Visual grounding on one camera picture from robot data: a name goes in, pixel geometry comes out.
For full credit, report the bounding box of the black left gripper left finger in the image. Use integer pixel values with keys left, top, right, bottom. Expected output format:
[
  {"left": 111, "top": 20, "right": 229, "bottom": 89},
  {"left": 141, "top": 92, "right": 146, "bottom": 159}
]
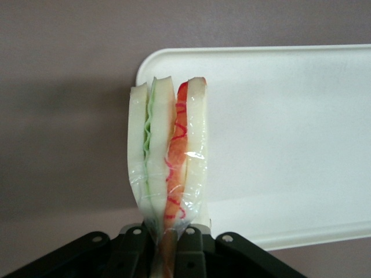
[{"left": 0, "top": 225, "right": 159, "bottom": 278}]

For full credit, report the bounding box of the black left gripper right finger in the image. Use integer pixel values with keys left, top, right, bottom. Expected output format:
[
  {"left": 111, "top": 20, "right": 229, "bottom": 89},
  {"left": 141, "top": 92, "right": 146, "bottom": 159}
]
[{"left": 173, "top": 227, "right": 308, "bottom": 278}]

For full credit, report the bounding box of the triangle sandwich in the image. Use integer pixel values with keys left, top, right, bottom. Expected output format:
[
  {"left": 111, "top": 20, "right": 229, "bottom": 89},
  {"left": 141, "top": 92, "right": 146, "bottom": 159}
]
[{"left": 126, "top": 75, "right": 214, "bottom": 278}]

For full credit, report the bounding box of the beige plastic serving tray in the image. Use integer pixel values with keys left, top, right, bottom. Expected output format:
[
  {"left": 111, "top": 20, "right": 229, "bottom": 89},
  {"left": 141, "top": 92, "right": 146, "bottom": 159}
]
[{"left": 135, "top": 43, "right": 371, "bottom": 252}]

